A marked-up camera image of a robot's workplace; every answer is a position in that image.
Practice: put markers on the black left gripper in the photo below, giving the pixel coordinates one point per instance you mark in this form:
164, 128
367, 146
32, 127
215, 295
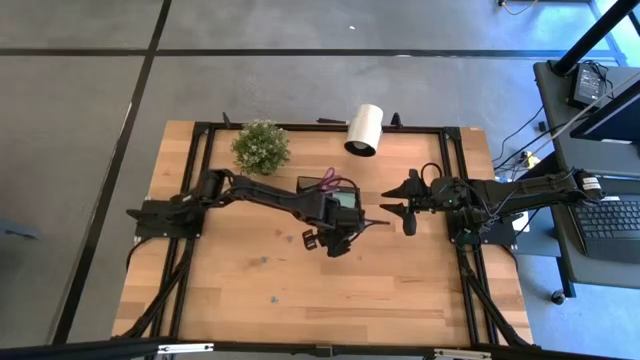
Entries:
335, 215

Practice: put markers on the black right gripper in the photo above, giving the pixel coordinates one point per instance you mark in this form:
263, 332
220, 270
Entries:
437, 197

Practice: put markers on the teal sticky note pad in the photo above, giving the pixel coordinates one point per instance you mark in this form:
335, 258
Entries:
347, 199

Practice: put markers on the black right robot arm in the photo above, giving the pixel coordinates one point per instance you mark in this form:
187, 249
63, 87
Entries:
525, 192

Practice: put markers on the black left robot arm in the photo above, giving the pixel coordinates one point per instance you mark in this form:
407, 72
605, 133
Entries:
270, 196

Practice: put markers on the black mesh desk organizer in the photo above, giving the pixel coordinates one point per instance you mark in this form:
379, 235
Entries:
302, 184

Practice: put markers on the white paper sheet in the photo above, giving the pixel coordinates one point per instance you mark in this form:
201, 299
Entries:
522, 220

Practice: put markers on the artificial plant in black pot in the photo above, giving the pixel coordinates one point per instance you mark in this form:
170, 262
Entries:
260, 147

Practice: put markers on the yellow plug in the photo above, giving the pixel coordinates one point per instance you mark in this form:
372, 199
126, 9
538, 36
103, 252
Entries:
531, 160

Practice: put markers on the grey desk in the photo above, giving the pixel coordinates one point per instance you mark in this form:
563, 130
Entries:
552, 100

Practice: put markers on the black caster wheel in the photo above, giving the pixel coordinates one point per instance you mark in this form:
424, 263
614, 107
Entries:
558, 298

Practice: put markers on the dark laptop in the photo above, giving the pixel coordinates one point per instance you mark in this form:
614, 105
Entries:
610, 225

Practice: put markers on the black power adapter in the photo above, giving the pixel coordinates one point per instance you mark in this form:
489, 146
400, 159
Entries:
587, 85

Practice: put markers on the dark monitor panel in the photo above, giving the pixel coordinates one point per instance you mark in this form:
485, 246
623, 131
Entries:
615, 120

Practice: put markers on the black pole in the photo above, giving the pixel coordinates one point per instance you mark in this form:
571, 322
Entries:
595, 35

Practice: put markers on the black rig beam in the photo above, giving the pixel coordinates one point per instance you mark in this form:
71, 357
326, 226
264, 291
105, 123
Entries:
75, 347

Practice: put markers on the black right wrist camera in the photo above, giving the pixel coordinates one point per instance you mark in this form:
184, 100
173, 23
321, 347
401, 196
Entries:
410, 226

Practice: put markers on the black frame clamp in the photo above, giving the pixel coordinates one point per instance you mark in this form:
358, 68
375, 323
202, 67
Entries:
396, 121
226, 121

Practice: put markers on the black lamp mount bar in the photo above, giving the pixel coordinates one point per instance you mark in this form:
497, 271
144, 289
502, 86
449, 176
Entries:
330, 121

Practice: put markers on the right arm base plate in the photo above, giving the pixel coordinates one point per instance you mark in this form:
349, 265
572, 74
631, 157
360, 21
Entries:
505, 235

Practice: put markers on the black aluminium table frame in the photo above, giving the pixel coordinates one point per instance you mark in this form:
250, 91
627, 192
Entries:
300, 128

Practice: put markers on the silver frame bracket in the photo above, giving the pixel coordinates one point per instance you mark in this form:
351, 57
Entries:
185, 348
462, 354

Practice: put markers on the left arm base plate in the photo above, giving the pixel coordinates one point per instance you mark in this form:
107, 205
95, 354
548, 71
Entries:
150, 227

